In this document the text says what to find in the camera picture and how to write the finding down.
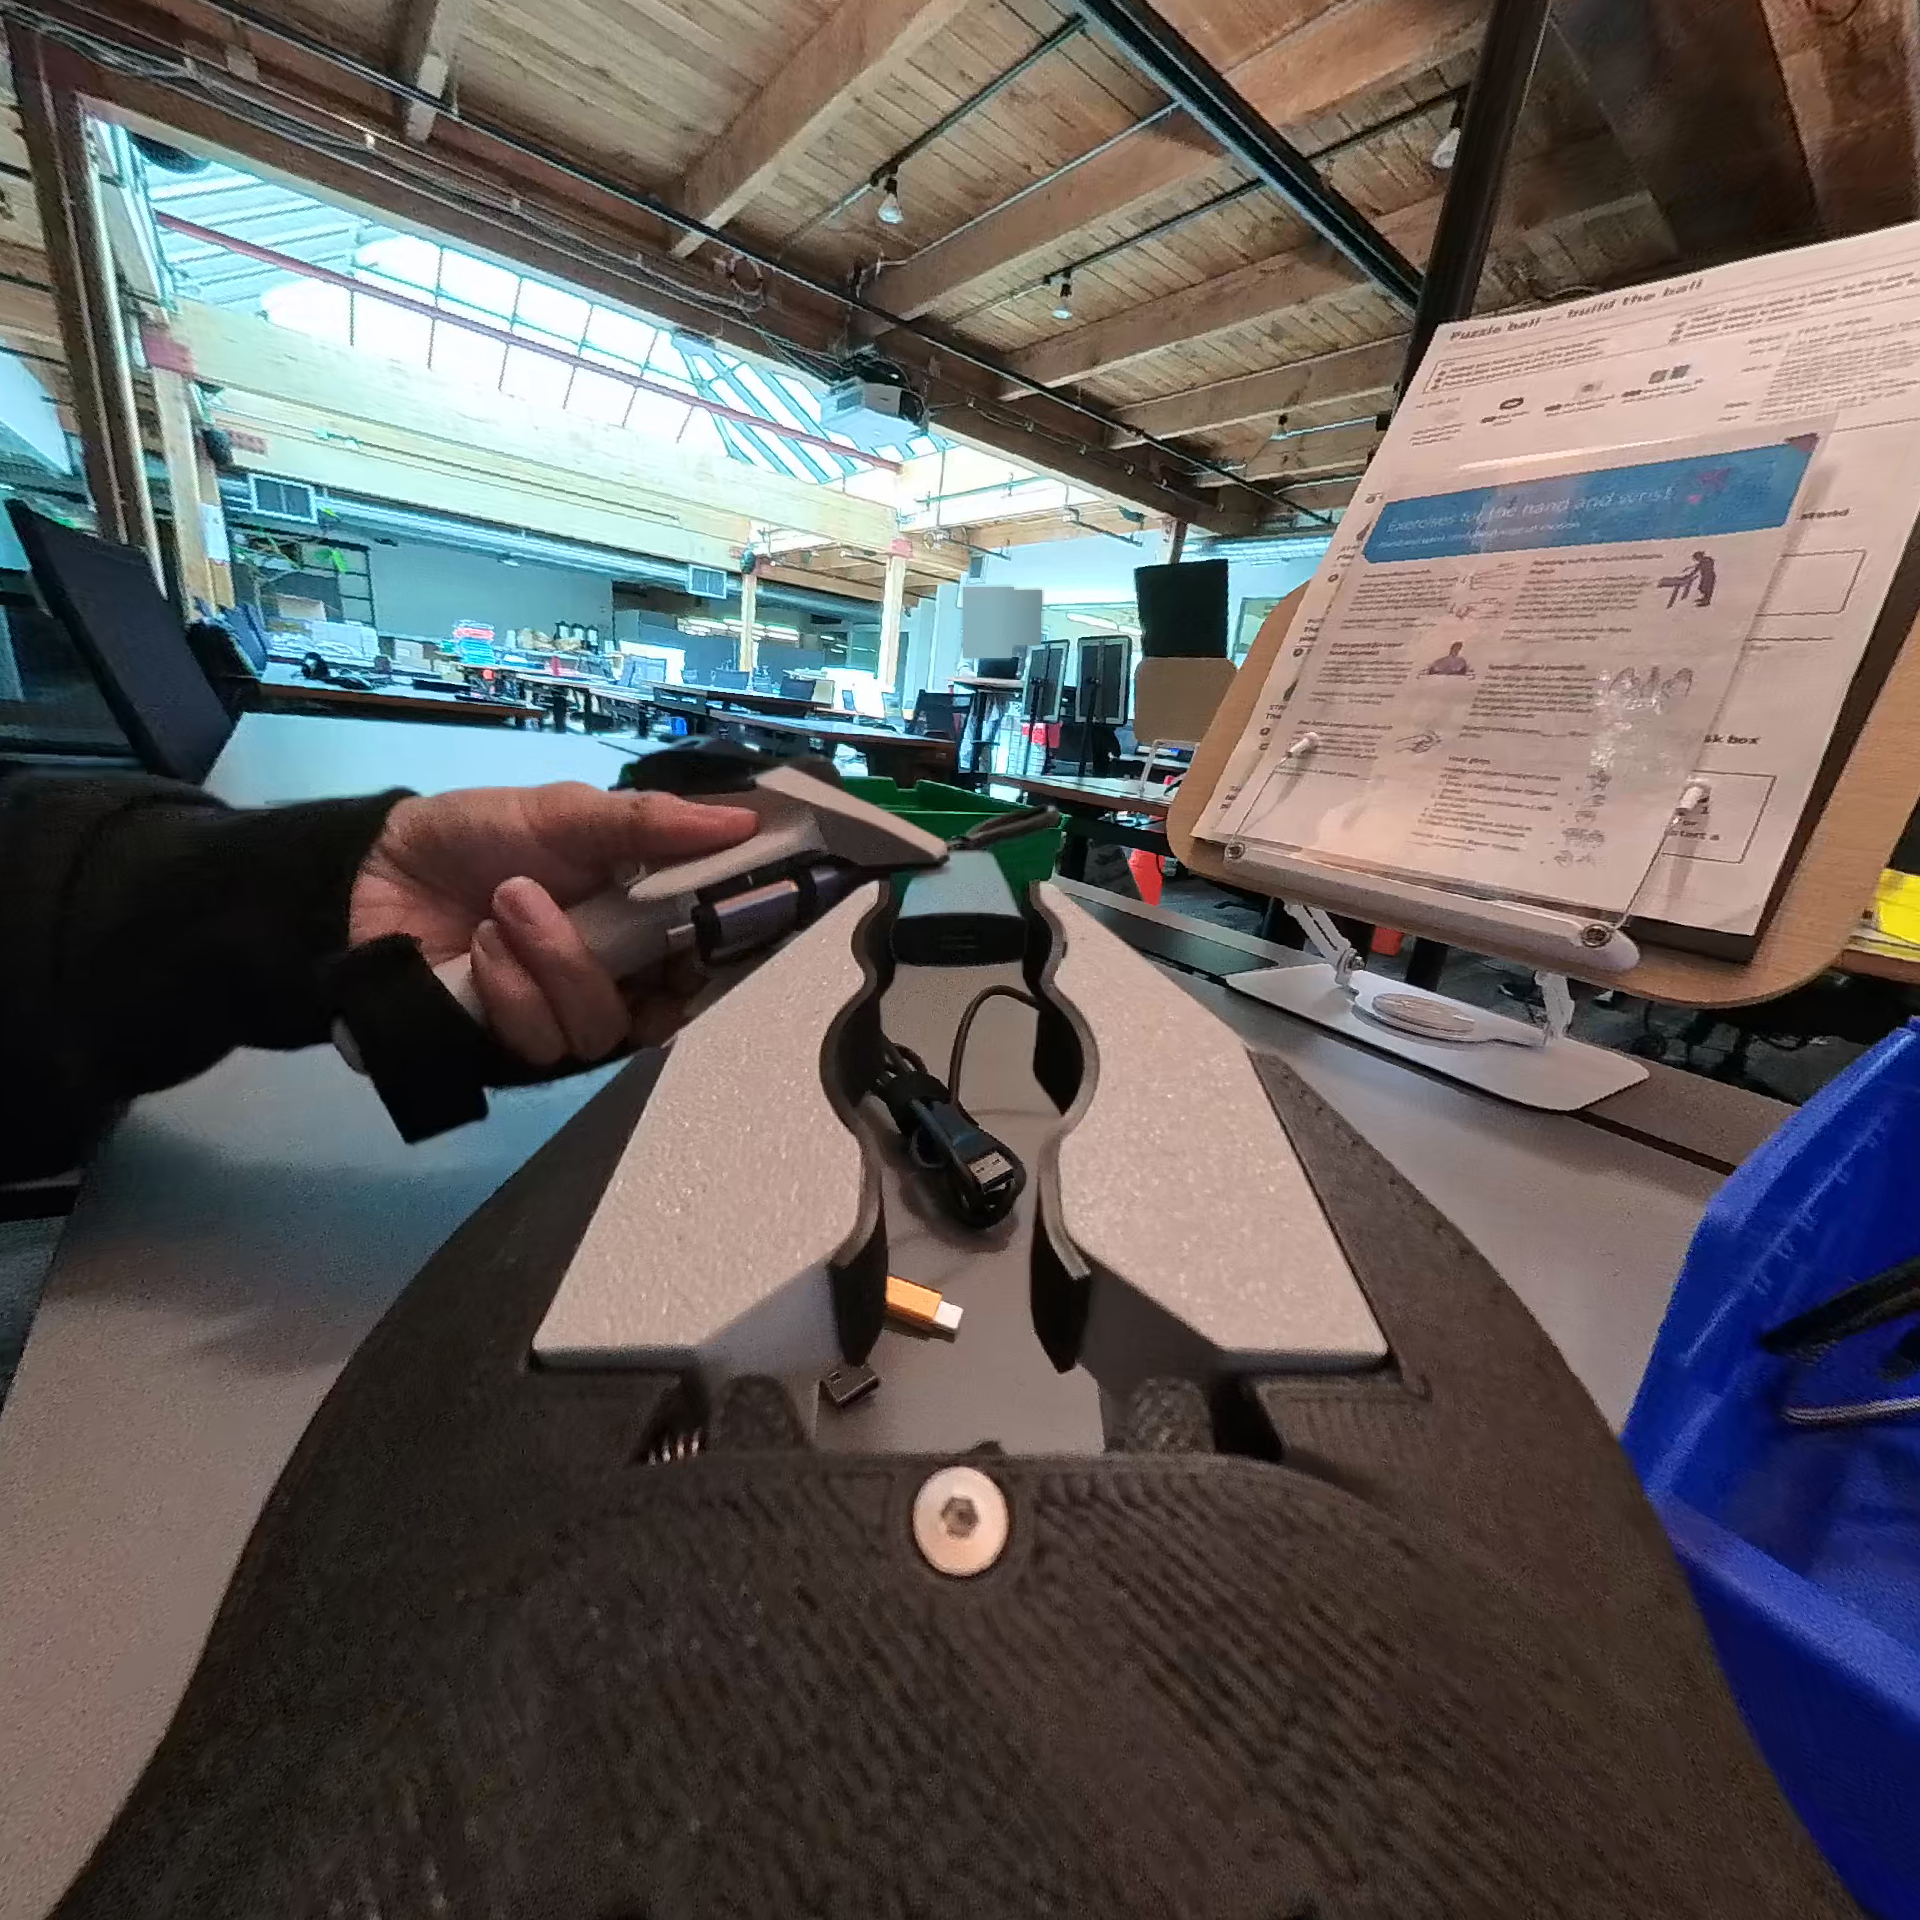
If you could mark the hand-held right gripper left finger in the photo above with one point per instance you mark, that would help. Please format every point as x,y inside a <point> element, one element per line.
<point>704,1201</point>

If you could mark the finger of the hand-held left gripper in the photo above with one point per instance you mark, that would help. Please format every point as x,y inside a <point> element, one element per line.
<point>849,832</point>

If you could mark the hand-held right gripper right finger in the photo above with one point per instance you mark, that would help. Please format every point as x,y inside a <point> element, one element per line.
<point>1213,1201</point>

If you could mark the green plastic bin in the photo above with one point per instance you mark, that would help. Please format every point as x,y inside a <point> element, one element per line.
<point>901,803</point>

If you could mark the grey metal USB hub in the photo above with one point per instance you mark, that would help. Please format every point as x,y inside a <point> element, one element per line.
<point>960,914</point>

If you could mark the blue plastic bin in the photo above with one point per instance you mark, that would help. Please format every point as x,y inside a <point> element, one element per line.
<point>1786,1576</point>

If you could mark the person's left forearm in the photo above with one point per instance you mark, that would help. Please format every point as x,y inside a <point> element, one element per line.
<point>149,961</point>

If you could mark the grey desk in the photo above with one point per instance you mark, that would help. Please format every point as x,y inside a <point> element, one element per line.
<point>225,1275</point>

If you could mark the person's left hand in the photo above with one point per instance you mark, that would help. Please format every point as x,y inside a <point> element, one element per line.
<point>494,838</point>

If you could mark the orange traffic cone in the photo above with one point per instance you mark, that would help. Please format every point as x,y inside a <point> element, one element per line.
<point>1148,878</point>

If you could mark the neighbouring grey table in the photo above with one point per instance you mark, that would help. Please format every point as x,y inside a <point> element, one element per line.
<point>374,756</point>

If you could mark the cardboard panel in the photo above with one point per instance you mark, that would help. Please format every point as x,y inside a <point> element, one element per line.
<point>1181,699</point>

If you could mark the ceiling projector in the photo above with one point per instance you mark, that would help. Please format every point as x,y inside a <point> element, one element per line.
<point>873,402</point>

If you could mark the black monitor panel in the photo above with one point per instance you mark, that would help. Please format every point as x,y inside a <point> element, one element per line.
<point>1181,609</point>

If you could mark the wooden document stand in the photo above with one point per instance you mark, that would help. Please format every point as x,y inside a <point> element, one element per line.
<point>1769,961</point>

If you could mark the dark angled monitor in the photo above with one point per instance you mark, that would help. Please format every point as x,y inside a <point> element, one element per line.
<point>106,645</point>

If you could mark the black metal pole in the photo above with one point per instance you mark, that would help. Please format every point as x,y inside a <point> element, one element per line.
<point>1476,180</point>

